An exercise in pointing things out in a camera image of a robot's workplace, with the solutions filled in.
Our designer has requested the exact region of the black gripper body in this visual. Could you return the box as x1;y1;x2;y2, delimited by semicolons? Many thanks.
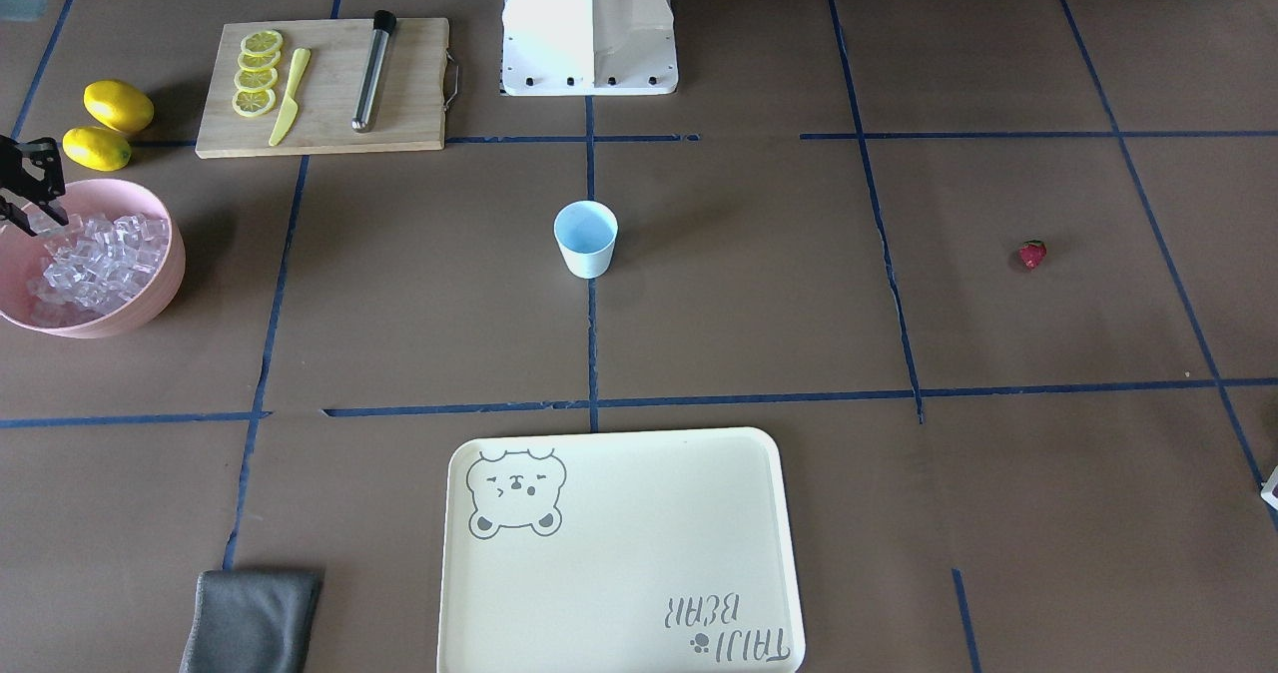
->
1;135;68;226

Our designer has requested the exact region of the pile of clear ice cubes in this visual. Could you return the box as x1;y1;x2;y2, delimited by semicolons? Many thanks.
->
26;209;176;329

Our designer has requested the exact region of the light blue plastic cup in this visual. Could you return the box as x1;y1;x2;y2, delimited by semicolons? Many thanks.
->
553;200;619;278

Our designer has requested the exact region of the whole lemon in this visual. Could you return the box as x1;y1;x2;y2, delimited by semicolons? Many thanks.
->
61;126;133;172
82;80;155;135

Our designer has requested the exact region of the pink bowl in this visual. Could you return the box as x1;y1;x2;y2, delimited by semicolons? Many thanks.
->
1;179;187;338

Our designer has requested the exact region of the lemon slice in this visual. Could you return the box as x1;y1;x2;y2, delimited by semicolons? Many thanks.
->
239;29;284;56
236;49;282;72
230;89;276;117
234;66;279;92

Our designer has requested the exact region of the yellow plastic knife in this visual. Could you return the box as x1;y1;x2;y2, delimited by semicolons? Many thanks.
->
268;49;312;147

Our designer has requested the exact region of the wooden cutting board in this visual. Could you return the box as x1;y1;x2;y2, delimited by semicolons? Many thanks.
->
196;18;450;160

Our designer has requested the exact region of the steel muddler black tip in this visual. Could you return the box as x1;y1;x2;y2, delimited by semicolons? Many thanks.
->
350;10;397;133

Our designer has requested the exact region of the dark grey folded cloth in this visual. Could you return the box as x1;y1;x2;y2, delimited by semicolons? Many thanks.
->
179;570;322;672

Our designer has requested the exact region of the cream bear tray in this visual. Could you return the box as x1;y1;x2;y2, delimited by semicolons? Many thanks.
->
435;427;805;672

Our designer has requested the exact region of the red strawberry on table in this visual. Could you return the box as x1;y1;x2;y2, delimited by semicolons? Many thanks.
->
1017;240;1048;269

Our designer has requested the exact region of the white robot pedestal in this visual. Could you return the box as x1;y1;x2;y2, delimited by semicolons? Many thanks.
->
498;0;680;97

